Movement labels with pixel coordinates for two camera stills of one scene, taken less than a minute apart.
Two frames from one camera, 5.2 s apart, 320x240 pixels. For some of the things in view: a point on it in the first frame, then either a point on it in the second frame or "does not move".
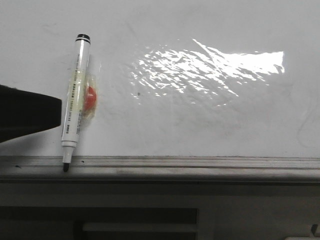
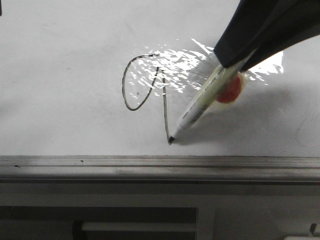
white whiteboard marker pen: [75, 102] to [223, 76]
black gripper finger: [23, 113] to [250, 23]
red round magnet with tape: [90, 96] to [234, 90]
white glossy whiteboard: [203, 78] does not move
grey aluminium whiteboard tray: [160, 169] does not move
